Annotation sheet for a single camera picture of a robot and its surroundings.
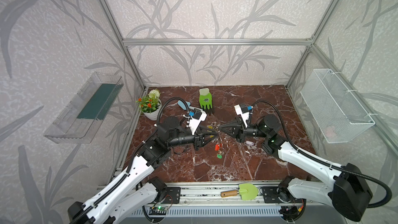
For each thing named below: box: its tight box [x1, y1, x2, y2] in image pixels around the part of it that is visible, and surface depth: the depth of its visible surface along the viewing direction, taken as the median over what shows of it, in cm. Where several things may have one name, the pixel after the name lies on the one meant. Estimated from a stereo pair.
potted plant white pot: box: [135, 89, 162, 121], surface depth 95 cm
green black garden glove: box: [199, 87, 215, 116], surface depth 114 cm
